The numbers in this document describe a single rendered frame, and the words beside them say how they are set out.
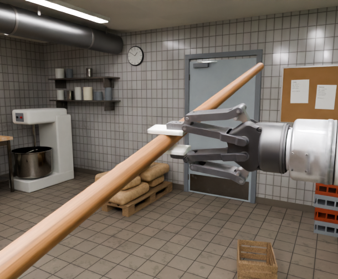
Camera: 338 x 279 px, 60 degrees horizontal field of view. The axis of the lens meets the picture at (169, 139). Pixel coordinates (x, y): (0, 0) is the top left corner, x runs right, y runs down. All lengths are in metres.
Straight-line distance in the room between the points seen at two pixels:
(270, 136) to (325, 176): 0.09
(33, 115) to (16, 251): 4.86
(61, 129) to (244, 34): 3.39
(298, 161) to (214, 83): 4.01
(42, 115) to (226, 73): 3.03
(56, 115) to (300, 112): 3.87
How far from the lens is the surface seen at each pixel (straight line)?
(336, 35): 4.22
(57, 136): 5.44
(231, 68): 4.34
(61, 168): 5.56
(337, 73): 4.15
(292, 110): 4.17
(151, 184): 4.51
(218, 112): 0.46
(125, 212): 3.92
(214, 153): 0.49
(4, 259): 0.32
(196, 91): 4.51
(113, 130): 5.44
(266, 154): 0.43
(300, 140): 0.42
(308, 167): 0.43
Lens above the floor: 1.56
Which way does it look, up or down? 9 degrees down
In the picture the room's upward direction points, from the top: straight up
